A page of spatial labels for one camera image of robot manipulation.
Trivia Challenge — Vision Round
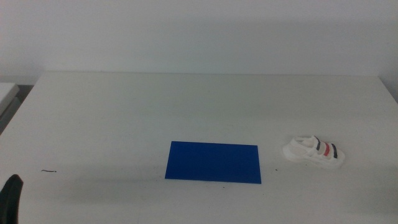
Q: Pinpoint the white sandal with coloured straps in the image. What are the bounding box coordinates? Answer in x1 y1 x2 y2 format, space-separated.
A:
282 135 346 170

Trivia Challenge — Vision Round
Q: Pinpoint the blue rectangular mat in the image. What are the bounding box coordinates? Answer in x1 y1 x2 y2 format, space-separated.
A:
164 141 262 185

